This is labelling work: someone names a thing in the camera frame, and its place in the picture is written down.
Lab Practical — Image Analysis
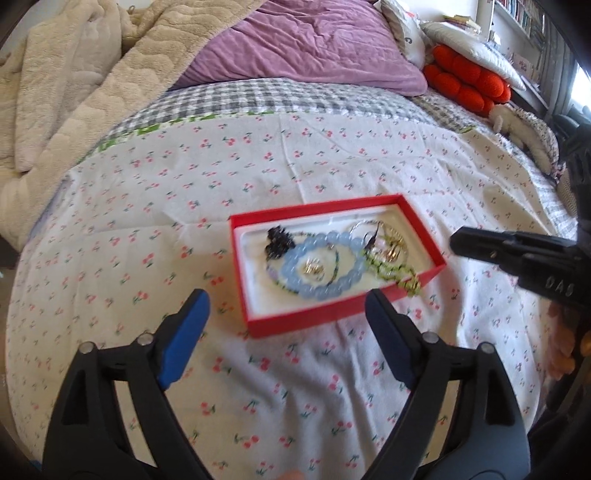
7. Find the cherry print bedsheet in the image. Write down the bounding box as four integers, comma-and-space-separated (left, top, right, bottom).
7, 108, 578, 480

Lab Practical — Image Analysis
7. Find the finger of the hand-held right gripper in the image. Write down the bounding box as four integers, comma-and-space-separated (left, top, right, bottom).
450, 226, 578, 289

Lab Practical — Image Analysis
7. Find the black speaker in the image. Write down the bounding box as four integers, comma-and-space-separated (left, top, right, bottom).
554, 111, 591, 217

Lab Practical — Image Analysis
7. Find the white plush toy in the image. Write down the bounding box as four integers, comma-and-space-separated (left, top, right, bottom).
489, 104, 561, 174

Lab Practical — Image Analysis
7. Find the grey checked quilt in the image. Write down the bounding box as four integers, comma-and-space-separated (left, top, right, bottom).
76, 76, 583, 232

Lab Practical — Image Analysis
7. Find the purple pillow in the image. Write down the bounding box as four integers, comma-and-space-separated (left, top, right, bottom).
173, 0, 428, 96

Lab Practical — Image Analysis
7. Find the white flat pillow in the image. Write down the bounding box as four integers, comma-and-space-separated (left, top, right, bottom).
420, 21, 527, 90

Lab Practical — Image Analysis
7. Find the white bookshelf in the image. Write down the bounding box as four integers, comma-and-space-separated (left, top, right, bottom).
489, 0, 550, 84

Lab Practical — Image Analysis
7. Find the red jewelry box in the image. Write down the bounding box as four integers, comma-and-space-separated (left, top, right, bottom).
229, 194, 448, 340

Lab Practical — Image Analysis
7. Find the green bead bracelet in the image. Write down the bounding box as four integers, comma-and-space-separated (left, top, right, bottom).
365, 249, 422, 298

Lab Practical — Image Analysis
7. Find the black flower ring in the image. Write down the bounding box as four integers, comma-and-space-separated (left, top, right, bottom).
264, 225, 296, 260

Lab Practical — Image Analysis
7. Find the silver bead bracelet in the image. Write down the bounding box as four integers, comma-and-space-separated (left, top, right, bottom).
347, 220, 411, 264

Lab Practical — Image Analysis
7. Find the stack of books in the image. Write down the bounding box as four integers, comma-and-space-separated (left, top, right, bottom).
443, 14, 481, 33

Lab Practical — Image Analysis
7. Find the white printed pillow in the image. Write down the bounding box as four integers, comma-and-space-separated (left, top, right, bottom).
379, 0, 426, 68

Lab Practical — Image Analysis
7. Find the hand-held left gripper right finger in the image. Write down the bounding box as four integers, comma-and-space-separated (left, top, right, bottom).
365, 288, 531, 480

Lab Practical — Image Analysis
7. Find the red bobble cushion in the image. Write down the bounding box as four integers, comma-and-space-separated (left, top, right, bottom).
422, 45, 512, 116

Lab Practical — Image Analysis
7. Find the person's right hand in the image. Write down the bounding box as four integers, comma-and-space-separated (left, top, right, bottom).
547, 305, 591, 380

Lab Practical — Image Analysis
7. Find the blue bead bracelet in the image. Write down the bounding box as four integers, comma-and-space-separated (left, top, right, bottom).
280, 232, 368, 301

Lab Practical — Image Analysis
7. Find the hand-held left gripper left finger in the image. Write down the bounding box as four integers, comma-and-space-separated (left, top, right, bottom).
41, 288, 212, 480

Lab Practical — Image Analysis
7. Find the thin dark beaded bracelet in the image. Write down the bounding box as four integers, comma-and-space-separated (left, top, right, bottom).
265, 231, 345, 289

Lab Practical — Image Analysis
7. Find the beige fleece blanket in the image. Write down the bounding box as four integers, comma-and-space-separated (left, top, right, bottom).
0, 0, 278, 252

